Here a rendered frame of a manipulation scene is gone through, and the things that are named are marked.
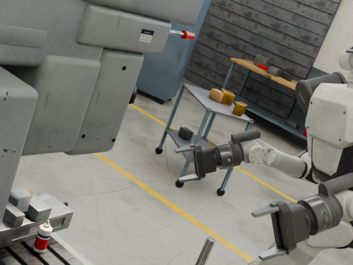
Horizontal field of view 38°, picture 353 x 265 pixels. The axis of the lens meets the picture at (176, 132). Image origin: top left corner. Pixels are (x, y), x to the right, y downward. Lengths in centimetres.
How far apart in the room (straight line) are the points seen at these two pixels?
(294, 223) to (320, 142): 43
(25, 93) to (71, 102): 27
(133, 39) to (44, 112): 30
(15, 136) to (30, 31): 23
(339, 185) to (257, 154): 47
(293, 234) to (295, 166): 62
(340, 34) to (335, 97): 748
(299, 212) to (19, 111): 66
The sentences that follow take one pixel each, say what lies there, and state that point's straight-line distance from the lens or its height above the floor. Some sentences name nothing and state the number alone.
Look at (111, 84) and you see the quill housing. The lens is 138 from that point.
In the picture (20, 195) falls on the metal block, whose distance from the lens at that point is 170.
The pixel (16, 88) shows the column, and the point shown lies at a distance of 102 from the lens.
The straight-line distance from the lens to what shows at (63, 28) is 118.
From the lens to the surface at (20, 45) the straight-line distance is 112.
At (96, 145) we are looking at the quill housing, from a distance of 145.
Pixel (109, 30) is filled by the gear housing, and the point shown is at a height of 168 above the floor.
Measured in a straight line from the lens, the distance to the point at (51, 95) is 122.
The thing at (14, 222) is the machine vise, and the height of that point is 100.
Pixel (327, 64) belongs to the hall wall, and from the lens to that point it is 903.
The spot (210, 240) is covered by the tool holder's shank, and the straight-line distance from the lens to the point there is 129.
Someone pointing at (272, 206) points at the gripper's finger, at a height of 145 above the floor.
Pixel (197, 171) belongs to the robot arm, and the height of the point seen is 129.
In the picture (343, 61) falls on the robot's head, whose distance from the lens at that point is 161.
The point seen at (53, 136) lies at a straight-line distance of 129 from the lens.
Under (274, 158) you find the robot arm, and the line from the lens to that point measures 177.
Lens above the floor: 186
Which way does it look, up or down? 16 degrees down
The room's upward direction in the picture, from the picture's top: 21 degrees clockwise
